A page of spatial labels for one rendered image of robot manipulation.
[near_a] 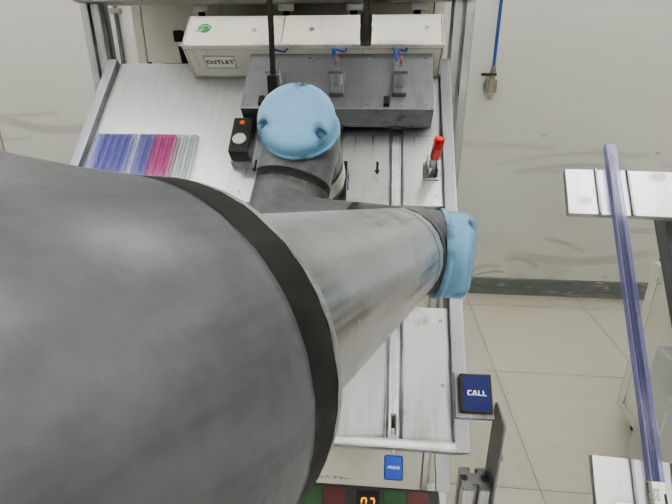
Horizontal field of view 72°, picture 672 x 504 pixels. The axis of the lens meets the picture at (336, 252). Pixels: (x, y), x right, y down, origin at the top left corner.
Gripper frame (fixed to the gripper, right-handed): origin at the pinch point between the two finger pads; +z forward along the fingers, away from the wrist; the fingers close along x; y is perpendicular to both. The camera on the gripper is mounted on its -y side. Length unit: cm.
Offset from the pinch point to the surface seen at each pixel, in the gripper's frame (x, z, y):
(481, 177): -61, 158, 77
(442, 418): -17.6, -4.5, -26.6
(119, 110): 44, 7, 26
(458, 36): -22.3, 5.8, 42.1
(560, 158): -99, 152, 85
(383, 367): -9.4, -3.2, -20.2
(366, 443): -7.3, -7.5, -30.0
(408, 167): -13.1, 4.2, 14.2
